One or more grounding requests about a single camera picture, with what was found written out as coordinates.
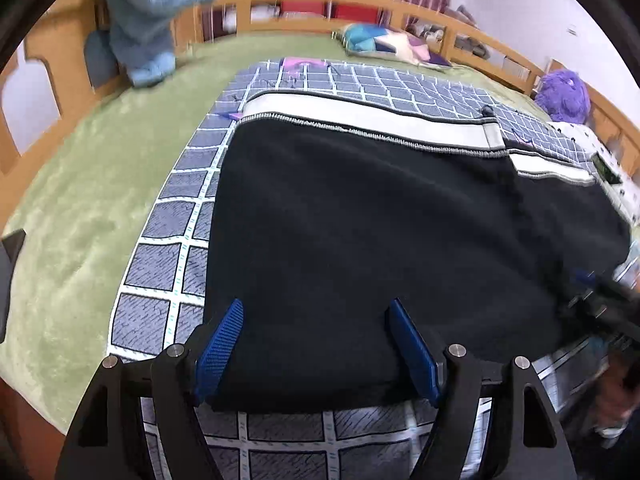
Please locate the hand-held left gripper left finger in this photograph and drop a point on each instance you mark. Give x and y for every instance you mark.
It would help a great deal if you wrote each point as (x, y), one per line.
(220, 350)

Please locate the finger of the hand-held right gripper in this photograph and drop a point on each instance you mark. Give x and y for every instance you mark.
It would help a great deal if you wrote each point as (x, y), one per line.
(585, 280)

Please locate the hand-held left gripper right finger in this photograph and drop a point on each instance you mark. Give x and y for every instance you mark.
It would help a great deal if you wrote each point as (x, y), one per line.
(415, 355)

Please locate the black pants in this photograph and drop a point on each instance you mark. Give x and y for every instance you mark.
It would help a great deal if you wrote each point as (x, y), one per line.
(375, 260)

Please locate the person's right hand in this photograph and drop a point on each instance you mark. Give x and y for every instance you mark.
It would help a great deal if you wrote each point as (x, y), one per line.
(617, 395)

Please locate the blue checked blanket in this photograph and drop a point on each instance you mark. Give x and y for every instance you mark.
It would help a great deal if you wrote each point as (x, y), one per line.
(165, 265)

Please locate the white flower print pillow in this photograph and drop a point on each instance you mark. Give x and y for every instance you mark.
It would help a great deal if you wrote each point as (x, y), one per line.
(595, 145)

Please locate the purple plush toy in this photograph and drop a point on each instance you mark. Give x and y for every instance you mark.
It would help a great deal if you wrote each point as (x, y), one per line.
(562, 97)

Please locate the green fleece blanket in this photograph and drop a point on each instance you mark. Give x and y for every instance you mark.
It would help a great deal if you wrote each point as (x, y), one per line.
(90, 185)

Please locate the black smartphone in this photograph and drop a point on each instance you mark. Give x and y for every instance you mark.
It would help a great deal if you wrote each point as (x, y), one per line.
(9, 280)

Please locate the pile of cardboard boxes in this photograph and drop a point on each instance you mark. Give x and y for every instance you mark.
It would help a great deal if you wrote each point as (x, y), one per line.
(450, 27)

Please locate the grey-blue cushion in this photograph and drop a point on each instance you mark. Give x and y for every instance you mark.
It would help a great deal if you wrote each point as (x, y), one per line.
(102, 62)

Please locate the colourful triangle pattern pillow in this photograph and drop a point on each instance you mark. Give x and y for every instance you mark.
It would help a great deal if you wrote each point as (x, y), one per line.
(380, 40)

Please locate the light blue fleece towel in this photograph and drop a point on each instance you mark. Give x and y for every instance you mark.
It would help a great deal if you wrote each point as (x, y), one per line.
(145, 15)

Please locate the red chair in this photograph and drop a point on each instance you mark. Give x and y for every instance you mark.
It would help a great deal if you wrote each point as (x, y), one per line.
(302, 7)
(357, 2)

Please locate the wooden bed frame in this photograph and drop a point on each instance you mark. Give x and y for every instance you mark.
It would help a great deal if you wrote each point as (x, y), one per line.
(75, 65)

